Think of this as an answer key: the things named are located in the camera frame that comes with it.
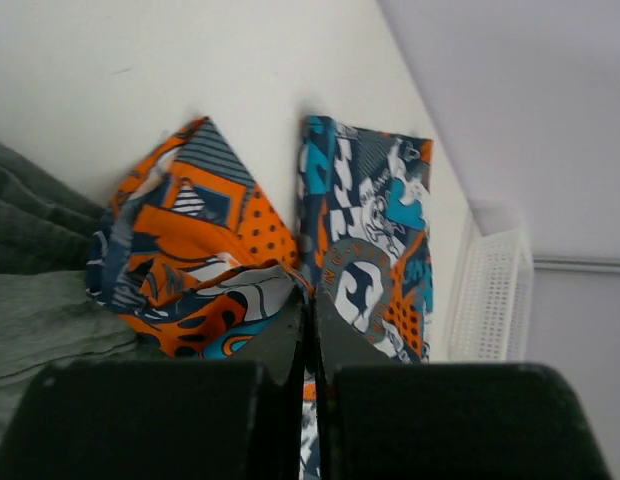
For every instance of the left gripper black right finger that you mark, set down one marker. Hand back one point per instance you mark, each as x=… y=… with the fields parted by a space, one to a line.
x=380 y=419

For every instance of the grey shorts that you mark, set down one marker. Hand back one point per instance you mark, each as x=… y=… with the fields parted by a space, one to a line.
x=45 y=313

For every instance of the colourful patterned shorts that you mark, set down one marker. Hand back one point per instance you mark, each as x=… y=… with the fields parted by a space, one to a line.
x=194 y=257

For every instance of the white plastic basket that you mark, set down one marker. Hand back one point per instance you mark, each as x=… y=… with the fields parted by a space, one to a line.
x=492 y=316

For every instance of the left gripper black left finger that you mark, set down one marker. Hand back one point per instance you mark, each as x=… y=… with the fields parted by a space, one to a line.
x=238 y=418

